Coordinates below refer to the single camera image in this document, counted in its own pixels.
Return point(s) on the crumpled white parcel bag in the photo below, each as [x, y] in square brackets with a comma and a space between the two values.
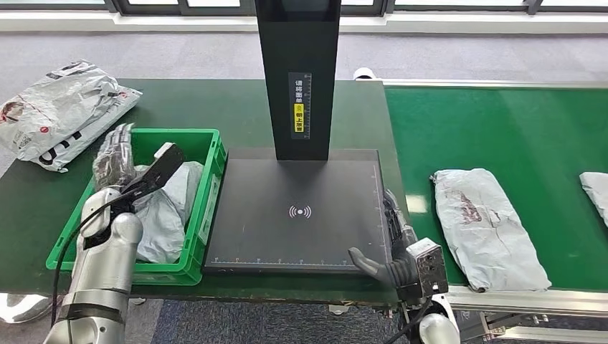
[62, 104]

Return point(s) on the dark window frame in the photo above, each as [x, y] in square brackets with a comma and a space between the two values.
[152, 10]

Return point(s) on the white table foot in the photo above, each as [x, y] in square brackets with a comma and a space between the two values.
[338, 309]

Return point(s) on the green conveyor belt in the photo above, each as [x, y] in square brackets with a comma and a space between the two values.
[475, 133]

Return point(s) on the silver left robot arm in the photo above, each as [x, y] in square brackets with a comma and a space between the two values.
[104, 266]

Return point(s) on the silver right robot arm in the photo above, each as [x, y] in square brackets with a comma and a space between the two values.
[437, 330]

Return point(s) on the shiny chrome round foot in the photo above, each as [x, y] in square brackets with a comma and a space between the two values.
[21, 306]

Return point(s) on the green plastic crate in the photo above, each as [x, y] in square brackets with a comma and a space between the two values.
[199, 142]

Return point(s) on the black scanner base plate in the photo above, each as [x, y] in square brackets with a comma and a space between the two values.
[294, 237]

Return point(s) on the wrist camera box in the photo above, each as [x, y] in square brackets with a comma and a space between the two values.
[427, 268]
[164, 166]

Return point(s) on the aluminium conveyor frame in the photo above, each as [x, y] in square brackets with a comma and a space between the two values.
[513, 301]

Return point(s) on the black scanner column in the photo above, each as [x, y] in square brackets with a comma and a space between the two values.
[297, 47]

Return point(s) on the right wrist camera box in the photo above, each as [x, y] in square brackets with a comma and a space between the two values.
[427, 268]

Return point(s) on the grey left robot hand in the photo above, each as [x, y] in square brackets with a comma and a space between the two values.
[116, 161]

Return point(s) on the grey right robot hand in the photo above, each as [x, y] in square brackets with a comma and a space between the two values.
[401, 237]

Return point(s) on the black yellow column label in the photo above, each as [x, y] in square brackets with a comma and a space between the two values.
[299, 107]

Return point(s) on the flat white black-lettered parcel bag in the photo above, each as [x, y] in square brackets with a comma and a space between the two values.
[95, 135]

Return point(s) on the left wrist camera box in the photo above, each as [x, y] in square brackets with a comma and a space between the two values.
[164, 166]

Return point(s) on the white window sill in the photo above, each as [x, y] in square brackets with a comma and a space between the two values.
[142, 23]

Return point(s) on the grey parcel bag red print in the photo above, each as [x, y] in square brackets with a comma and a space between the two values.
[166, 223]
[596, 194]
[484, 232]

